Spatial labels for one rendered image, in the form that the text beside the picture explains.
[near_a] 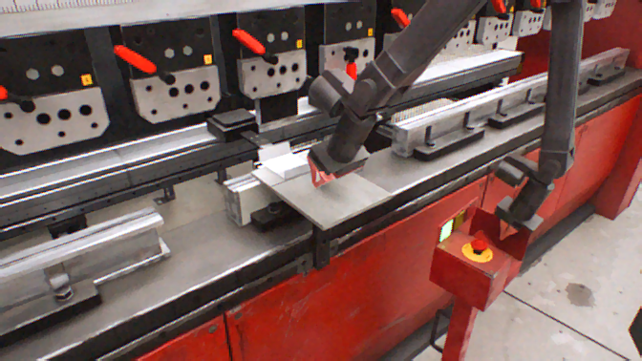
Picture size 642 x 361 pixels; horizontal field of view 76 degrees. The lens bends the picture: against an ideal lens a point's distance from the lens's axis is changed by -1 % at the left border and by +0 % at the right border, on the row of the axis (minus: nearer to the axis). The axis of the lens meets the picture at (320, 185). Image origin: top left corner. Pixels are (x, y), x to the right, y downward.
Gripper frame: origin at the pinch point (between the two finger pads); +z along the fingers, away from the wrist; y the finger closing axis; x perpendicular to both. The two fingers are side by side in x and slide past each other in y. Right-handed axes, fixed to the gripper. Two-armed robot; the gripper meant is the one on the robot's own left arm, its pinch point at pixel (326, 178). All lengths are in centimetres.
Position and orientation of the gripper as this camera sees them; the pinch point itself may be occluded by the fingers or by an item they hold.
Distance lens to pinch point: 84.9
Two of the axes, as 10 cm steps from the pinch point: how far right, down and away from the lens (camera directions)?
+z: -2.9, 5.5, 7.8
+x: 5.5, 7.7, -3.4
